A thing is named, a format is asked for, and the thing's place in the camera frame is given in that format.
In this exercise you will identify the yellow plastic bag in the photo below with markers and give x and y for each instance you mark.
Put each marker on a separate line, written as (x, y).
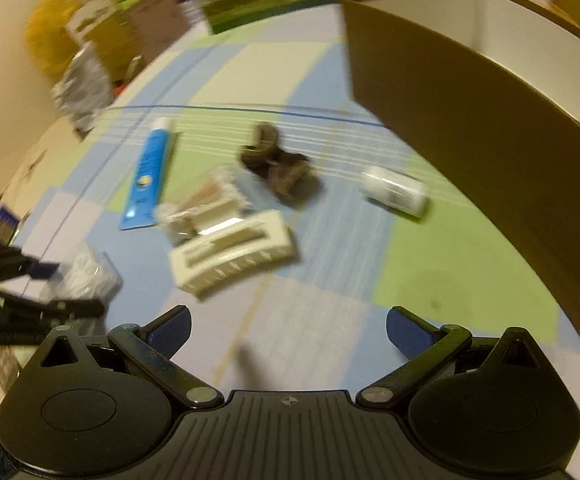
(52, 30)

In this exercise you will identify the desktop with checked tablecloth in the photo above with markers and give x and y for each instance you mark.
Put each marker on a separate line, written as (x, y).
(330, 305)

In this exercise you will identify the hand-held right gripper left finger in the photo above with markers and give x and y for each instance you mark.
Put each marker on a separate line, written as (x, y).
(172, 331)

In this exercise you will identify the cotton swab bag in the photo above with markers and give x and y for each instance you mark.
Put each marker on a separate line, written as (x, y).
(204, 195)

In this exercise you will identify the small white bottle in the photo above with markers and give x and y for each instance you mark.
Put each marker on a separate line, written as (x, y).
(395, 192)

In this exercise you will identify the brown paper bag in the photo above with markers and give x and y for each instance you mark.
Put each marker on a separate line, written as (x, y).
(169, 15)

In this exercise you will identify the brown cardboard box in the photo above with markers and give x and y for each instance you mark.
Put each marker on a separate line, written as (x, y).
(445, 110)

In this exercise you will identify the yellow and white carton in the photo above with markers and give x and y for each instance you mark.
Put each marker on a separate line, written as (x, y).
(99, 35)

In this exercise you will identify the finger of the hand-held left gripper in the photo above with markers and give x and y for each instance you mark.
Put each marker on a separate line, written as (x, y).
(59, 306)
(4, 260)

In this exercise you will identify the blue tube with white cap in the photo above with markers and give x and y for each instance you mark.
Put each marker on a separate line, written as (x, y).
(149, 170)

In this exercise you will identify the clear plastic bag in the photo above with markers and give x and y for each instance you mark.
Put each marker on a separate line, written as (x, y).
(89, 272)

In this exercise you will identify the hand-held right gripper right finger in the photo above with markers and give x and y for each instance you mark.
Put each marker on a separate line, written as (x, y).
(410, 333)

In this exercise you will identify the cream hair clip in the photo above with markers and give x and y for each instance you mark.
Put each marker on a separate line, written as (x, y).
(235, 260)

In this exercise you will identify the crumpled white plastic bag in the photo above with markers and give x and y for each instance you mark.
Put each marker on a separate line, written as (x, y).
(82, 87)

